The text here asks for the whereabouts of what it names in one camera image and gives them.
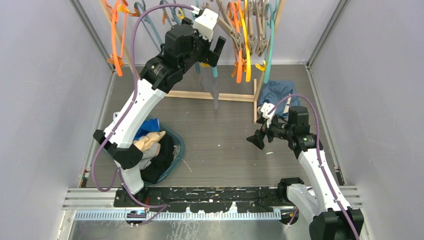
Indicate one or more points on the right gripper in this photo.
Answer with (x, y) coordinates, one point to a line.
(258, 138)

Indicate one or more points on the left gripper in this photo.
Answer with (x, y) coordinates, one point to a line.
(209, 56)

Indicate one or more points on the slate blue clip hanger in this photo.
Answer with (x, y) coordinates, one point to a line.
(149, 26)

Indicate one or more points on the blue underwear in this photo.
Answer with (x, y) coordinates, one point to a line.
(149, 125)

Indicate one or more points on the orange plastic clip hanger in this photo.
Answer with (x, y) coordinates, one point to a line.
(117, 15)

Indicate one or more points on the beige underwear with navy trim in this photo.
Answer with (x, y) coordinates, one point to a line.
(146, 142)

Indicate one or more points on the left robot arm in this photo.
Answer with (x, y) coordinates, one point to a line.
(184, 45)

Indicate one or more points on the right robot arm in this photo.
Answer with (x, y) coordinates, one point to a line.
(328, 214)

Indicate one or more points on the grey striped hanging underwear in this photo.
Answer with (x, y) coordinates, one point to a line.
(209, 84)

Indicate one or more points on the orange hanging hanger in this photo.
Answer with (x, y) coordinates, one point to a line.
(233, 12)

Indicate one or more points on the yellow hanging hanger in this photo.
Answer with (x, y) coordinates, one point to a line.
(242, 7)

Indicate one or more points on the right teal hanger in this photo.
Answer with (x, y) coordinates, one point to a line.
(270, 12)

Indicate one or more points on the beige wooden hangers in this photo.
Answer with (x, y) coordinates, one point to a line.
(257, 28)

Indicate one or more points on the blue patterned cloth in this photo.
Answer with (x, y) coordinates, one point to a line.
(275, 90)

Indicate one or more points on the teal laundry basket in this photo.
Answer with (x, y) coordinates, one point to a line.
(131, 157)

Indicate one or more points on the black garment in basket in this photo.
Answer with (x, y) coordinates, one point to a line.
(154, 173)

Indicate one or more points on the grey striped garment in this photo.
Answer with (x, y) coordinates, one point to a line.
(148, 155)

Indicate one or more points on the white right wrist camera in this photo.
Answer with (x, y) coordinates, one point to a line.
(267, 111)

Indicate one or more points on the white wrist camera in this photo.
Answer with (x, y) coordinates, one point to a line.
(267, 111)
(204, 22)

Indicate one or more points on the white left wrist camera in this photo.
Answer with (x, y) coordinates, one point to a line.
(204, 22)

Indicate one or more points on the wooden hanger rack frame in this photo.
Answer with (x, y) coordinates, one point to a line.
(253, 98)

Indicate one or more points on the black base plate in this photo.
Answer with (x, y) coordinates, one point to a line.
(245, 199)

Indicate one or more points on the white slotted cable duct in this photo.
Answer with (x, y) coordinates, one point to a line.
(138, 215)

